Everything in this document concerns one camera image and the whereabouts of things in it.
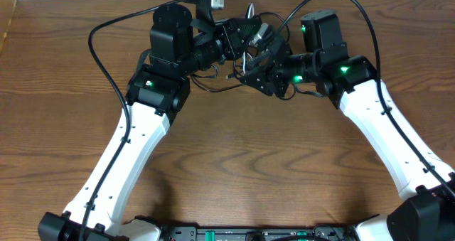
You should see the camera black cable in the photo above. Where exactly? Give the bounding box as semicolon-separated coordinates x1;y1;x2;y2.
275;0;455;199
77;0;188;241

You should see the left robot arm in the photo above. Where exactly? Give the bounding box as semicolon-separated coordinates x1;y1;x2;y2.
38;0;261;240

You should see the right camera black cable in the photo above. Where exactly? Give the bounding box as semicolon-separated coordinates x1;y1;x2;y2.
275;0;455;199

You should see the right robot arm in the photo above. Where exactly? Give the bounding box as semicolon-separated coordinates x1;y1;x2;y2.
240;10;454;240

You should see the white usb cable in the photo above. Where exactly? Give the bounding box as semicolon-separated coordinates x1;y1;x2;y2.
242;2;255;75

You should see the left camera black cable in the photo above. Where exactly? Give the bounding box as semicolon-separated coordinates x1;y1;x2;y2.
77;0;188;241

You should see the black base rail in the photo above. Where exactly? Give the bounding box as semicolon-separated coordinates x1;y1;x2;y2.
134;218;360;241

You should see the black usb cable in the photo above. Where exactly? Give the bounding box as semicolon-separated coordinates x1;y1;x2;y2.
190;11;298;102

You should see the cardboard panel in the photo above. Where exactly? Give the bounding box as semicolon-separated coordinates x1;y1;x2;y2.
0;0;17;52

